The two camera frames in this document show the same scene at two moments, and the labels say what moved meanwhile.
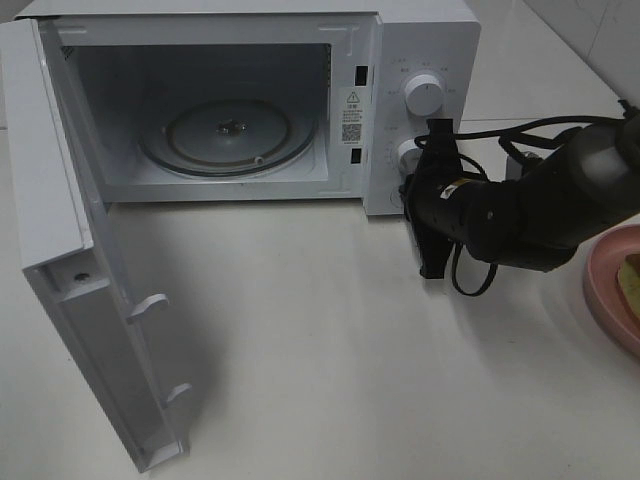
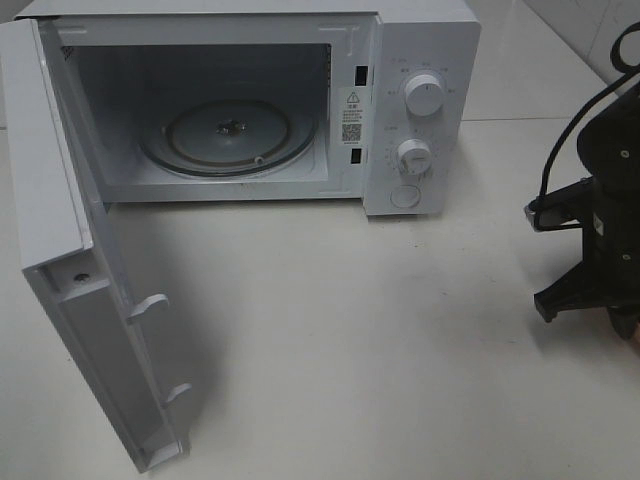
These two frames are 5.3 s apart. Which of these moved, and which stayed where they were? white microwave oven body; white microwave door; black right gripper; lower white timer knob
Moved: black right gripper
Stayed: white microwave door; lower white timer knob; white microwave oven body
